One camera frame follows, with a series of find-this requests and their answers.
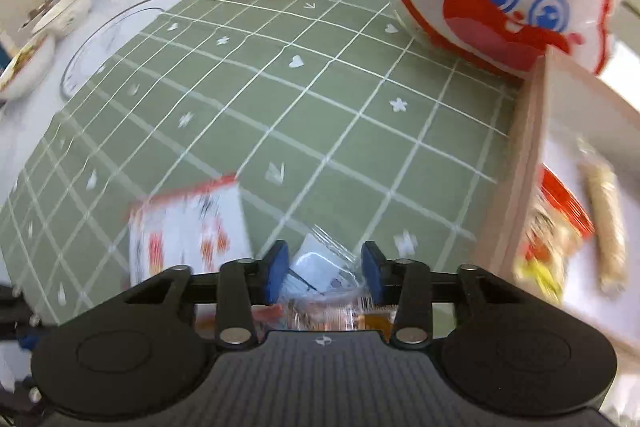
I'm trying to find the green checked tablecloth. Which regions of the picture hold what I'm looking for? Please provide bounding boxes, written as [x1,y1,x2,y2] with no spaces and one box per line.
[0,0,521,343]

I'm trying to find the white patterned bowl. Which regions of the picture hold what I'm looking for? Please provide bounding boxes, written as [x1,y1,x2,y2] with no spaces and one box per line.
[30,0,96,38]

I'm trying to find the snack packets inside box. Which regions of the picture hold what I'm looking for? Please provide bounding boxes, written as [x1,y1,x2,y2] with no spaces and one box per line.
[515,164,596,305]

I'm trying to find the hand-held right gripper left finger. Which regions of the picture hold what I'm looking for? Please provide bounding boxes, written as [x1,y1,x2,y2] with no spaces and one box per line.
[122,239,290,351]

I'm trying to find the white red snack packet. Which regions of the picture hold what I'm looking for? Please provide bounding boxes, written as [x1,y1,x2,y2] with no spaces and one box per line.
[127,174,253,293]

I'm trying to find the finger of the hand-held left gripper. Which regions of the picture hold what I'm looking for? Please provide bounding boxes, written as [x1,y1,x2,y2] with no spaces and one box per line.
[0,284,53,358]

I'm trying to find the clear snack packet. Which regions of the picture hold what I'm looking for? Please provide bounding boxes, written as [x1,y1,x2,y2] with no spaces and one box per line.
[252,227,396,333]

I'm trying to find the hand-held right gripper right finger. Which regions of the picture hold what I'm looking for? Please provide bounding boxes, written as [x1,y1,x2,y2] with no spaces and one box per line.
[361,240,517,351]

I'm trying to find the pink cardboard box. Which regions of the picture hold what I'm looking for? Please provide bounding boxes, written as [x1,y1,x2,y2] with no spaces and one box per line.
[472,49,640,353]

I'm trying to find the beige snack bar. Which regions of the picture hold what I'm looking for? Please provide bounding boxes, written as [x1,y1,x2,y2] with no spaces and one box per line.
[575,137,628,293]

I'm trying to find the round glass plate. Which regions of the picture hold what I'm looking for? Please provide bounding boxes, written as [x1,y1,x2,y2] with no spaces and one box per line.
[60,0,188,100]

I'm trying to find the white bowl with food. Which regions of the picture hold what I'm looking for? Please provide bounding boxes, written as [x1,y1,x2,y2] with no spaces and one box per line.
[0,34,57,100]

